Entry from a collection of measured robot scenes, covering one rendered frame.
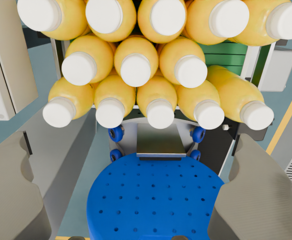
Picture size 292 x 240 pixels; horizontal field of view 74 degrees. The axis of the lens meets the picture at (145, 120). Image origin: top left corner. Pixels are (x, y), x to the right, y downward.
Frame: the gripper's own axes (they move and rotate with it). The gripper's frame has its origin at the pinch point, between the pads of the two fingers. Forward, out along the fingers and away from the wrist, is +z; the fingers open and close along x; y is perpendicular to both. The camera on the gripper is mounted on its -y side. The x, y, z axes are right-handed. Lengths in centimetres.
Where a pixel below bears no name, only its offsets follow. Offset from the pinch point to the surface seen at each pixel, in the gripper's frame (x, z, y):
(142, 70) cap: 0.6, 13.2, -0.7
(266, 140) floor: 112, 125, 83
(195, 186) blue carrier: 11.9, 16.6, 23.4
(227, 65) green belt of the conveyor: 21.3, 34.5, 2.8
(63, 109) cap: -10.2, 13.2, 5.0
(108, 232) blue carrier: -4.2, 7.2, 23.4
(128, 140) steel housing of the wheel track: -2.4, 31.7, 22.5
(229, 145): 71, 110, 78
